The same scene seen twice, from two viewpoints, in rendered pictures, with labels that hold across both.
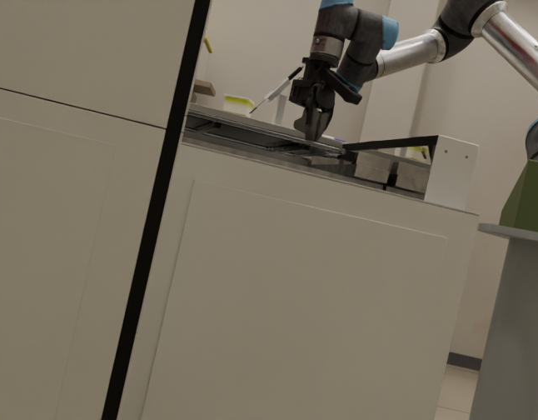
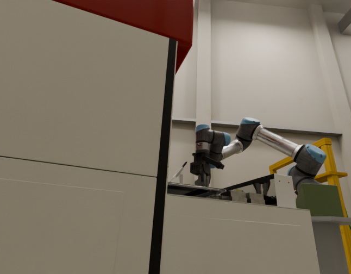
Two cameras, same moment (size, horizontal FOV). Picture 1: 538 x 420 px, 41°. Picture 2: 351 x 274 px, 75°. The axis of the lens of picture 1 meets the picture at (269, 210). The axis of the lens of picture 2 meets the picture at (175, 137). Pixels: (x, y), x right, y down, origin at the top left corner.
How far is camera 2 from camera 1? 57 cm
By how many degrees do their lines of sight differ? 23
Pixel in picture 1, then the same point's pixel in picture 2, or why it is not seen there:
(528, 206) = (309, 204)
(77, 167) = (96, 212)
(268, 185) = (206, 211)
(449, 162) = (282, 186)
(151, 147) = (148, 190)
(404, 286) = (289, 259)
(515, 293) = (320, 251)
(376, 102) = not seen: hidden behind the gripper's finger
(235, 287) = not seen: outside the picture
